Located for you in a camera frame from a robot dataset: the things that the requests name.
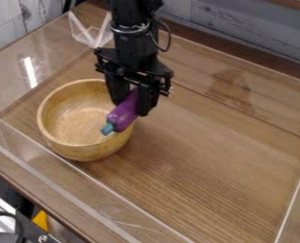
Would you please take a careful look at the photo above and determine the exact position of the black and yellow equipment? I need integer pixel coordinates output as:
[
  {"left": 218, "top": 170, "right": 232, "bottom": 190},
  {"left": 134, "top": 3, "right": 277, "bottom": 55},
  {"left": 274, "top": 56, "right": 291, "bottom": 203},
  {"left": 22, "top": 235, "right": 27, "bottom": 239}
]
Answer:
[{"left": 0, "top": 198, "right": 63, "bottom": 243}]

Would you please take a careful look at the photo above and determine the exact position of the black cable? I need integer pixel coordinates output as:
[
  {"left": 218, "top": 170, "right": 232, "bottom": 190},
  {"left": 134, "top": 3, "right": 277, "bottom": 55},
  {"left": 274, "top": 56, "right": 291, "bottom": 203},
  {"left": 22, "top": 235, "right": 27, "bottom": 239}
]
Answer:
[{"left": 150, "top": 15, "right": 173, "bottom": 53}]

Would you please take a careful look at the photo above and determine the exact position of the brown wooden bowl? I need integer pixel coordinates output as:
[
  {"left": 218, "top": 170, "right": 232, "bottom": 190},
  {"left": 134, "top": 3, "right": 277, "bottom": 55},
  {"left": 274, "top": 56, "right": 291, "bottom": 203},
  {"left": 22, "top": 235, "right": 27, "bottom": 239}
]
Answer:
[{"left": 37, "top": 79, "right": 135, "bottom": 161}]

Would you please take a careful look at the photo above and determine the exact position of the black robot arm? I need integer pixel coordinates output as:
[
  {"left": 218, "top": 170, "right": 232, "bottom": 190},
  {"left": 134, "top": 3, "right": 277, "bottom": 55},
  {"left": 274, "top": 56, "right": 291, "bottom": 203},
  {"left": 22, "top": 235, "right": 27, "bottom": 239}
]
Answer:
[{"left": 94, "top": 0, "right": 174, "bottom": 117}]

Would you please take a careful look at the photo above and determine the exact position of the clear acrylic corner bracket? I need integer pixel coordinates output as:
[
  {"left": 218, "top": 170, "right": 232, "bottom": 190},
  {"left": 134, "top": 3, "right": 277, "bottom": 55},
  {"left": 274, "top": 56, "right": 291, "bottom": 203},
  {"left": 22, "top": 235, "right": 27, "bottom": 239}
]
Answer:
[{"left": 67, "top": 12, "right": 113, "bottom": 48}]

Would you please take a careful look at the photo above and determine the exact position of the purple toy eggplant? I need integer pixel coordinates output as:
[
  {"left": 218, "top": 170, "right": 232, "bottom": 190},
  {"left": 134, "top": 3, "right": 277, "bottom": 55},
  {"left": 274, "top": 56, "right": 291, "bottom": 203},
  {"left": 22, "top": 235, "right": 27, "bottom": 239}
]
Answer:
[{"left": 101, "top": 88, "right": 138, "bottom": 136}]

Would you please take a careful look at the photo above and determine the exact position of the clear acrylic tray wall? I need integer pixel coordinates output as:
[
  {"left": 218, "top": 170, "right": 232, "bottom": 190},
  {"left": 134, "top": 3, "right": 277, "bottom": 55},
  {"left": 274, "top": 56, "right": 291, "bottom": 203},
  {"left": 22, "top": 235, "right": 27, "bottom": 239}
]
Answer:
[{"left": 0, "top": 119, "right": 192, "bottom": 243}]

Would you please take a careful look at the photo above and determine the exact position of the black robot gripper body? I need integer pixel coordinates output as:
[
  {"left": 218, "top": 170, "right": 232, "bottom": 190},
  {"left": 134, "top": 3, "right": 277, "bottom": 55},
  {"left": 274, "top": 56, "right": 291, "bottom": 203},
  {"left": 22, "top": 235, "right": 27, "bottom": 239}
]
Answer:
[{"left": 93, "top": 29, "right": 176, "bottom": 98}]

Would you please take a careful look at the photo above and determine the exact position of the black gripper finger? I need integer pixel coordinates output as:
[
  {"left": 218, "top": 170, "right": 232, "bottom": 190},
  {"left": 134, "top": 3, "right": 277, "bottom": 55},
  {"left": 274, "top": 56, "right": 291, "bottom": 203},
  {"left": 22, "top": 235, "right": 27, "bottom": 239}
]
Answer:
[
  {"left": 138, "top": 84, "right": 161, "bottom": 117},
  {"left": 105, "top": 74, "right": 130, "bottom": 105}
]

